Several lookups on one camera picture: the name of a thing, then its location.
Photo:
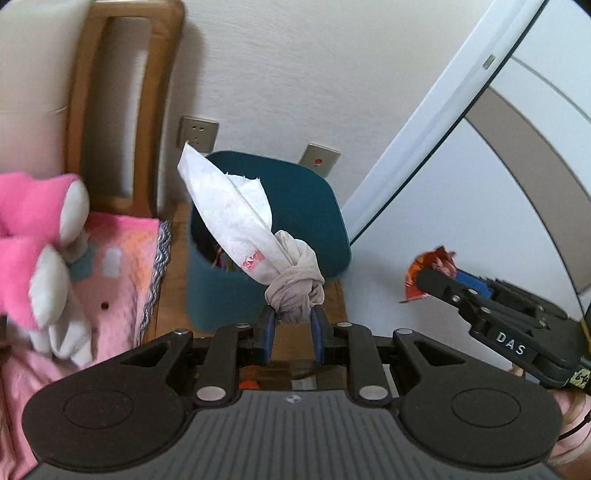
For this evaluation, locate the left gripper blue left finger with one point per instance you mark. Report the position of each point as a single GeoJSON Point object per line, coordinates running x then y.
{"type": "Point", "coordinates": [223, 355]}

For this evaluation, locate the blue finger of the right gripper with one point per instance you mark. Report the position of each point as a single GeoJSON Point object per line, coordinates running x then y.
{"type": "Point", "coordinates": [449, 290]}
{"type": "Point", "coordinates": [473, 282]}

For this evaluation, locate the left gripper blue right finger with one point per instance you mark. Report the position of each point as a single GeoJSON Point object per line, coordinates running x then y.
{"type": "Point", "coordinates": [354, 347]}

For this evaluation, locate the knotted white plastic bag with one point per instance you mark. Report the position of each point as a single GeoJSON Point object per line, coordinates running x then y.
{"type": "Point", "coordinates": [236, 210]}

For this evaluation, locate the teal plastic trash bin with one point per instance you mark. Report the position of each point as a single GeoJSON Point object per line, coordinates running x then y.
{"type": "Point", "coordinates": [302, 204]}

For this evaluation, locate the person's right hand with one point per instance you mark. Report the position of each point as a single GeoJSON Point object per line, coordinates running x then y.
{"type": "Point", "coordinates": [571, 454]}

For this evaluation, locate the white wardrobe door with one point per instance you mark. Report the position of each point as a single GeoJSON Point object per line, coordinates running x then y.
{"type": "Point", "coordinates": [508, 192]}

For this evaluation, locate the pink patterned blanket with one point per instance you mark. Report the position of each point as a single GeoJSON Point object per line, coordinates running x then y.
{"type": "Point", "coordinates": [118, 279]}

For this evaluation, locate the pink plush bear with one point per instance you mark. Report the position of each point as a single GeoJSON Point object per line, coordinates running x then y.
{"type": "Point", "coordinates": [39, 219]}

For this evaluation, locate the beige padded headboard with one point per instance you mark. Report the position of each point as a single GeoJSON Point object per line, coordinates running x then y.
{"type": "Point", "coordinates": [39, 40]}

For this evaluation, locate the wall switch with red dot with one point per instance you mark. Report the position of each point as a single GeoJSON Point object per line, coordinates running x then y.
{"type": "Point", "coordinates": [319, 159]}

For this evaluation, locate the wall power socket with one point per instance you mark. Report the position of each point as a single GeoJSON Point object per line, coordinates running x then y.
{"type": "Point", "coordinates": [199, 133]}

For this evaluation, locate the wooden headboard frame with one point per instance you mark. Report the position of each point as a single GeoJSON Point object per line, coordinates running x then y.
{"type": "Point", "coordinates": [124, 60]}

